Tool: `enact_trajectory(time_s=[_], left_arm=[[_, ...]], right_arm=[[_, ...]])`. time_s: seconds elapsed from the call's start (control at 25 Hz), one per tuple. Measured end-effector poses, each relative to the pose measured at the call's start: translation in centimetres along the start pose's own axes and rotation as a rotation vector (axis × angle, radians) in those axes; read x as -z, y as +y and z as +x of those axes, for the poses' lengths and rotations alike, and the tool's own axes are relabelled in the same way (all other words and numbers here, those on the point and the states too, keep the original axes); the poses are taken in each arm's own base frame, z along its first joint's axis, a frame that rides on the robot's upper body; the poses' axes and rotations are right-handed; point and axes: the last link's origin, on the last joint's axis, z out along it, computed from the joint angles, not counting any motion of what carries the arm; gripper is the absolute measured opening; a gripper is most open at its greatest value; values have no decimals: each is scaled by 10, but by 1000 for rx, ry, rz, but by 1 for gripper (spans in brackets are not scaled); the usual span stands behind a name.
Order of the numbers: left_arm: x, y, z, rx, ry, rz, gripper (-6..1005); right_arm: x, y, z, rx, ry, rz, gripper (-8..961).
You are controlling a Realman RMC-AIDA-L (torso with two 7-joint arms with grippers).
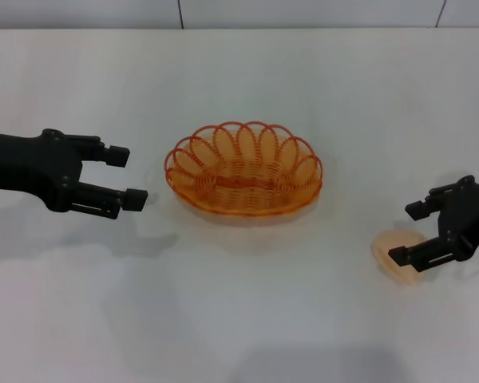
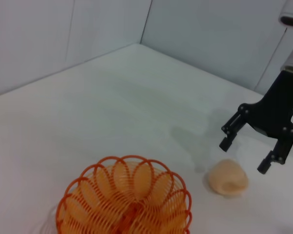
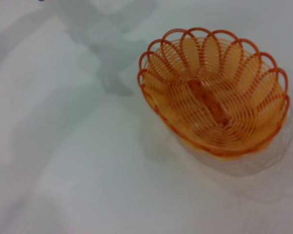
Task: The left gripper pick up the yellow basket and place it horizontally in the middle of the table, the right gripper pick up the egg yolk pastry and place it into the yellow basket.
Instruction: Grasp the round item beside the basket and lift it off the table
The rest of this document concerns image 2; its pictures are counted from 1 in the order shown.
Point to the beige bread bun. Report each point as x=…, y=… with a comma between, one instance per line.
x=227, y=179

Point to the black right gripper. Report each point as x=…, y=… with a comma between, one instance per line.
x=276, y=109

